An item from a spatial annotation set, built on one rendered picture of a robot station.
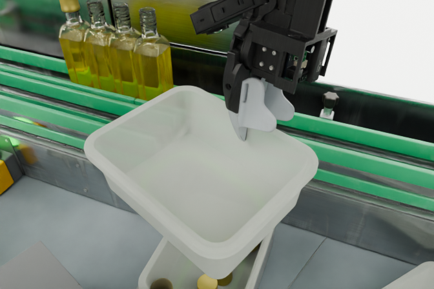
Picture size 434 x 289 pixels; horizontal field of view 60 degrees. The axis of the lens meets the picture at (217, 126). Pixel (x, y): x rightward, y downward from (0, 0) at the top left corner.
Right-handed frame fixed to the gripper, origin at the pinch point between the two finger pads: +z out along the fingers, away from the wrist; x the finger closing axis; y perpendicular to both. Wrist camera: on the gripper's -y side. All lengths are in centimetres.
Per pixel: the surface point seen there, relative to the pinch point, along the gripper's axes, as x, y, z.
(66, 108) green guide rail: 4, -48, 20
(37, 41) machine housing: 16, -81, 17
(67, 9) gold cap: 5.2, -46.2, -2.3
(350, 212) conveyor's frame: 23.8, 11.5, 22.6
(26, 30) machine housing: 14, -84, 14
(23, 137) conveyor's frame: -6, -50, 24
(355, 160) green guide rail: 23.2, 9.3, 11.7
